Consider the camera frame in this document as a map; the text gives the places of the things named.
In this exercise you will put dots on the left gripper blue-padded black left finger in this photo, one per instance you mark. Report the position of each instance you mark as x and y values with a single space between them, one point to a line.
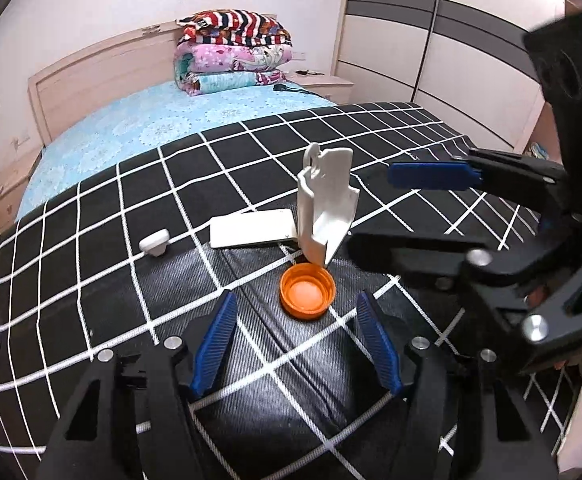
127 417

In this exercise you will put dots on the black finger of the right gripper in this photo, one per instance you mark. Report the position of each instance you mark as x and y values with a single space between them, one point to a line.
411 254

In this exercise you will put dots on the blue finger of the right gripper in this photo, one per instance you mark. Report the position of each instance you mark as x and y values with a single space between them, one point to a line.
436 174

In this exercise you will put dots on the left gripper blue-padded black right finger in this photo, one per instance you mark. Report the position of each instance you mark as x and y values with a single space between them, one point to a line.
496 437

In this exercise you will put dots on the white plastic holder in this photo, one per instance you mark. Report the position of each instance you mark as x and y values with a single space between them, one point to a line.
326 203

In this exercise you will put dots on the orange bottle cap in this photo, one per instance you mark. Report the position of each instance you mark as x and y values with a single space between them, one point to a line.
306 291

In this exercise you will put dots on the white plastic piece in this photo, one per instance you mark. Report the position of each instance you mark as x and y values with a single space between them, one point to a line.
252 228

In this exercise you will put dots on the small white cap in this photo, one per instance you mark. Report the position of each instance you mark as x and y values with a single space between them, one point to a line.
155 244

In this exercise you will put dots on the beige corner shelf unit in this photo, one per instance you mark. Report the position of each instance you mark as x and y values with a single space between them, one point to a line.
540 128

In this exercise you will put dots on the black white grid blanket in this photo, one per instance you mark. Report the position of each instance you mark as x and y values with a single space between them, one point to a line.
294 400

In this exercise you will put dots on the white grey sliding wardrobe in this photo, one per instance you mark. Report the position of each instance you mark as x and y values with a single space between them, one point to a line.
462 60

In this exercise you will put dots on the right beige nightstand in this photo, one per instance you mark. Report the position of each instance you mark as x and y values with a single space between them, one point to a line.
333 88

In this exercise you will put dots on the beige nightstand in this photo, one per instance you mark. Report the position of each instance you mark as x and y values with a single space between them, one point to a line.
333 88
13 183

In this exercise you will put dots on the left beige nightstand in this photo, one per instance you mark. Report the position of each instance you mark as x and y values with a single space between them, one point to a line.
13 183

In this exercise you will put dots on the light blue folded quilt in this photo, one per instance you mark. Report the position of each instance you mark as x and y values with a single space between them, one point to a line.
207 83

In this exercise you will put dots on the striped red folded quilt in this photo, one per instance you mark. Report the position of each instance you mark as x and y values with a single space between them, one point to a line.
232 27

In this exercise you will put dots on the pink folded quilt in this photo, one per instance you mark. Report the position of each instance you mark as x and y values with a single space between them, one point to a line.
218 58

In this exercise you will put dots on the light blue bed sheet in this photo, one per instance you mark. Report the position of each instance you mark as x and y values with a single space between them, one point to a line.
147 119

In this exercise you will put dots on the beige wooden headboard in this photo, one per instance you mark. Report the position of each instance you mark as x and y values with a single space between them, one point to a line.
85 81

